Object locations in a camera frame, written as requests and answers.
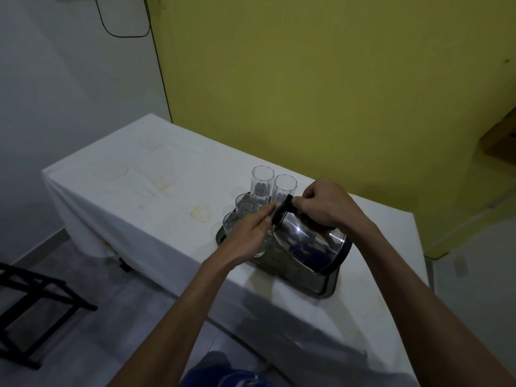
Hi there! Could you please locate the person's right hand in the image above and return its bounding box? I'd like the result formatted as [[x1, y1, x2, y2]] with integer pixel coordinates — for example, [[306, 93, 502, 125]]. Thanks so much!
[[292, 179, 374, 239]]

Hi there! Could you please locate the person's left hand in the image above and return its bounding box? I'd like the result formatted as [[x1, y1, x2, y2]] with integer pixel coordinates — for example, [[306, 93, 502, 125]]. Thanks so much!
[[217, 203, 280, 271]]

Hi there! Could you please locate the white stained tablecloth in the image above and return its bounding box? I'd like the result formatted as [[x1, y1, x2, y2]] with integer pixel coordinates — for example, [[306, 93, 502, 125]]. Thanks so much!
[[41, 113, 430, 387]]

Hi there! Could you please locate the black folding rack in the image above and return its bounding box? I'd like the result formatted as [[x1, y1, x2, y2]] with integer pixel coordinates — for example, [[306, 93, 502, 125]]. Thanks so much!
[[0, 261, 99, 371]]

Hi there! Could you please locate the tall clear drinking glass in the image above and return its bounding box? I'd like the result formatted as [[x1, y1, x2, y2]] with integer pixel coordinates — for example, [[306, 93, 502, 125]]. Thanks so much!
[[252, 165, 275, 207], [274, 174, 298, 207]]

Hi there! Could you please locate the person's left forearm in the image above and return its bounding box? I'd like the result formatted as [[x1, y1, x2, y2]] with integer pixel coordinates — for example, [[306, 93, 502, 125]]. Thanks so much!
[[107, 249, 242, 387]]

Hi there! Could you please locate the person's right forearm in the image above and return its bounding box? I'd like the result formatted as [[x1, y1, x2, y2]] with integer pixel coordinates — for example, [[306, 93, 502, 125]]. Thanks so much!
[[354, 222, 516, 387]]

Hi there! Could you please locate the stainless steel serving tray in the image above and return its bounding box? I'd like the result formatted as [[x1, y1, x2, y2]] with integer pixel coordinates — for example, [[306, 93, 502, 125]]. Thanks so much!
[[215, 221, 344, 299]]

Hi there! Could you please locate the wooden wall shelf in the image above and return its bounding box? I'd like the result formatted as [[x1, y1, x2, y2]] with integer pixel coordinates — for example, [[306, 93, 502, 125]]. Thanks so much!
[[479, 106, 516, 166]]

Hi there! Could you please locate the person's blue clothing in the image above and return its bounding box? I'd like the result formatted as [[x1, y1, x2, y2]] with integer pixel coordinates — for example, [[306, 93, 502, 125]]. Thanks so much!
[[179, 350, 292, 387]]

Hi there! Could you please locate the short clear drinking glass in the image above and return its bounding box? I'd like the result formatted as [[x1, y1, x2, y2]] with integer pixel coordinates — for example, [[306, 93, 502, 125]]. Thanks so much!
[[235, 193, 260, 219], [223, 212, 243, 235], [252, 234, 270, 259]]

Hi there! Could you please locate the stainless steel kettle black handle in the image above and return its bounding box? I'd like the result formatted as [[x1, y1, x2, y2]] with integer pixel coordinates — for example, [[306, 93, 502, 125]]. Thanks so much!
[[271, 194, 354, 275]]

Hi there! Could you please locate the black wall cable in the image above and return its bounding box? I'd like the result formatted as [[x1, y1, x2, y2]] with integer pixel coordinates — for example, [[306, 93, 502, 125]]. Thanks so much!
[[93, 0, 173, 124]]

